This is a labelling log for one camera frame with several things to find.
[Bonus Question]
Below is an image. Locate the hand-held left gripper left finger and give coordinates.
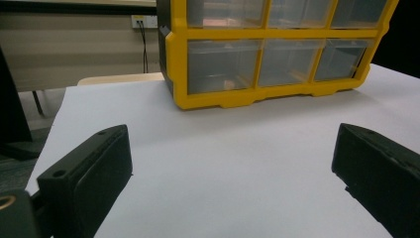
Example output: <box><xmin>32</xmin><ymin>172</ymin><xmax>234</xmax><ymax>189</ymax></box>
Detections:
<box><xmin>36</xmin><ymin>124</ymin><xmax>134</xmax><ymax>238</ymax></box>

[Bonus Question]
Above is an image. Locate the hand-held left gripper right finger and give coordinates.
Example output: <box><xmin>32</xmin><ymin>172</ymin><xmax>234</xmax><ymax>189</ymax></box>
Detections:
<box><xmin>331</xmin><ymin>122</ymin><xmax>420</xmax><ymax>238</ymax></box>

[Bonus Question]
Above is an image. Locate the white wall outlet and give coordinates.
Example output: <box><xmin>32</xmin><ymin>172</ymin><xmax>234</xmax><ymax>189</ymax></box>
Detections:
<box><xmin>131</xmin><ymin>14</ymin><xmax>158</xmax><ymax>30</ymax></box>

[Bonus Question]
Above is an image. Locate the beige wooden table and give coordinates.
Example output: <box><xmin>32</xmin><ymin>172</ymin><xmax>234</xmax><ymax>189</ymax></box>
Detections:
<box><xmin>76</xmin><ymin>71</ymin><xmax>165</xmax><ymax>87</ymax></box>

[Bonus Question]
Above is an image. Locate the black power cable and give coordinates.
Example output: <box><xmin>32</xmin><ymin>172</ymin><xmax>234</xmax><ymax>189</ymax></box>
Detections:
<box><xmin>136</xmin><ymin>21</ymin><xmax>150</xmax><ymax>74</ymax></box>

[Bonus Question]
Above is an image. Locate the yellow drawer cabinet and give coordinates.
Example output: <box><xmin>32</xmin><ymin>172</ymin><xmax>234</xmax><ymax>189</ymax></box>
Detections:
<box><xmin>156</xmin><ymin>0</ymin><xmax>400</xmax><ymax>111</ymax></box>

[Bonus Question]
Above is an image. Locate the black monitor stand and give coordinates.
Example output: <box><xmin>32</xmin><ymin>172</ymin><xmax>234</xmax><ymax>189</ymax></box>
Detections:
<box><xmin>0</xmin><ymin>46</ymin><xmax>45</xmax><ymax>162</ymax></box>

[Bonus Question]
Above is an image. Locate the clear plastic drawer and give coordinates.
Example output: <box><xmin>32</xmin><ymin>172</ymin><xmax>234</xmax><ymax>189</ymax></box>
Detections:
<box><xmin>330</xmin><ymin>0</ymin><xmax>388</xmax><ymax>30</ymax></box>
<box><xmin>313</xmin><ymin>38</ymin><xmax>373</xmax><ymax>82</ymax></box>
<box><xmin>186</xmin><ymin>0</ymin><xmax>267</xmax><ymax>30</ymax></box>
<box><xmin>186</xmin><ymin>39</ymin><xmax>263</xmax><ymax>95</ymax></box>
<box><xmin>258</xmin><ymin>38</ymin><xmax>327</xmax><ymax>88</ymax></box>
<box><xmin>267</xmin><ymin>0</ymin><xmax>337</xmax><ymax>30</ymax></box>

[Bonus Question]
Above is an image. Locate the dark metal leg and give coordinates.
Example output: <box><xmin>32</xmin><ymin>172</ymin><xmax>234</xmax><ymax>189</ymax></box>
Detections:
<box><xmin>31</xmin><ymin>90</ymin><xmax>46</xmax><ymax>117</ymax></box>

